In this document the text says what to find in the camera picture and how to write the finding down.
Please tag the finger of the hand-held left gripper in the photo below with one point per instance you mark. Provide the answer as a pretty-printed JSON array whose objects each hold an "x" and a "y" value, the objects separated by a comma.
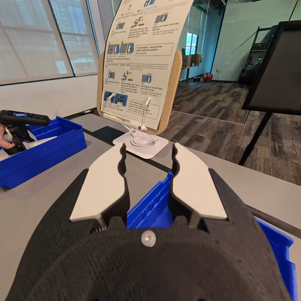
[{"x": 32, "y": 136}]

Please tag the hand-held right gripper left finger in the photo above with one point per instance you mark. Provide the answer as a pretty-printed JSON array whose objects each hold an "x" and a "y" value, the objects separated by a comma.
[{"x": 101, "y": 188}]

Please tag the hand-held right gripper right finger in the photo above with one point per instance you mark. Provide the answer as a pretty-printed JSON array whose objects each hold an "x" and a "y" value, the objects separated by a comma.
[{"x": 197, "y": 188}]

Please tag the white plastic bottle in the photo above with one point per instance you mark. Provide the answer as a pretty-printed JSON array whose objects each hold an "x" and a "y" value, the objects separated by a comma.
[{"x": 44, "y": 141}]

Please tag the blue plastic bin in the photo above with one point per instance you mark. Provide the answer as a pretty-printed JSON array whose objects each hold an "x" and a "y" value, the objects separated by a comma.
[
  {"x": 150, "y": 211},
  {"x": 47, "y": 155}
]

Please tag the person's left hand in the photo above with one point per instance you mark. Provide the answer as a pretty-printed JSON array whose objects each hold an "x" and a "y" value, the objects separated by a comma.
[{"x": 3, "y": 140}]

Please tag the small black floor device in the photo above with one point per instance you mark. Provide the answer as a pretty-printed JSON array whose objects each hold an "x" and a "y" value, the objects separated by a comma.
[{"x": 85, "y": 112}]

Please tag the large window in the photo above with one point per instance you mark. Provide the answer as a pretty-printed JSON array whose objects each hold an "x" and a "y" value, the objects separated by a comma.
[{"x": 35, "y": 47}]

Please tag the small red container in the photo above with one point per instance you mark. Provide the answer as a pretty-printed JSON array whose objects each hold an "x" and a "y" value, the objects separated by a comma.
[{"x": 207, "y": 77}]

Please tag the instruction board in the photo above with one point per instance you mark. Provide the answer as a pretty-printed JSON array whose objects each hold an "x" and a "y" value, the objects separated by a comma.
[{"x": 141, "y": 70}]

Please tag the stack of cardboard boxes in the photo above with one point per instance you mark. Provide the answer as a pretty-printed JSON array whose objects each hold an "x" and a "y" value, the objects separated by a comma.
[{"x": 190, "y": 61}]

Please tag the black framed sign stand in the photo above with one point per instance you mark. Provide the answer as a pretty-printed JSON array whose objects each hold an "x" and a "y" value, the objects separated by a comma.
[{"x": 277, "y": 70}]

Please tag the metal shelf rack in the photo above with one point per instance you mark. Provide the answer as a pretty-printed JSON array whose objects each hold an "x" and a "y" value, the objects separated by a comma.
[{"x": 257, "y": 49}]

